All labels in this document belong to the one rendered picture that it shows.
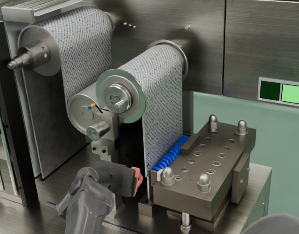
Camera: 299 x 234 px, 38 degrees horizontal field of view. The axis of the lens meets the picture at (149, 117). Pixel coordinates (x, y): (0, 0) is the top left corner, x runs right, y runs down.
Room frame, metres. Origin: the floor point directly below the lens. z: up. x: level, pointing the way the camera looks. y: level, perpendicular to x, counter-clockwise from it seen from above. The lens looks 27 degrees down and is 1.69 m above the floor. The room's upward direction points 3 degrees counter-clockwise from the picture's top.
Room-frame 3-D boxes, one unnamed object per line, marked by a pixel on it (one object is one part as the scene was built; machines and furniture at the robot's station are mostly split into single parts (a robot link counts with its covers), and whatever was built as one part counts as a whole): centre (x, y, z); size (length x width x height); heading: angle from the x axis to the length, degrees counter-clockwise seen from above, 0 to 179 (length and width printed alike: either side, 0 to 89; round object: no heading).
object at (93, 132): (0.95, 0.14, 1.18); 0.04 x 0.02 x 0.04; 61
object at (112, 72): (0.99, 0.07, 1.25); 0.15 x 0.01 x 0.15; 61
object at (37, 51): (1.10, 0.30, 1.33); 0.06 x 0.06 x 0.06; 61
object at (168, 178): (0.93, -0.04, 1.05); 0.04 x 0.04 x 0.04
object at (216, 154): (1.05, -0.17, 1.00); 0.40 x 0.16 x 0.06; 151
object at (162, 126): (1.07, -0.04, 1.11); 0.23 x 0.01 x 0.18; 151
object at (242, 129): (1.17, -0.29, 1.05); 0.04 x 0.04 x 0.04
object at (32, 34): (1.23, 0.22, 1.33); 0.25 x 0.14 x 0.14; 151
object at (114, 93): (0.98, 0.08, 1.25); 0.07 x 0.02 x 0.07; 61
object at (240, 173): (1.02, -0.26, 0.96); 0.10 x 0.03 x 0.11; 151
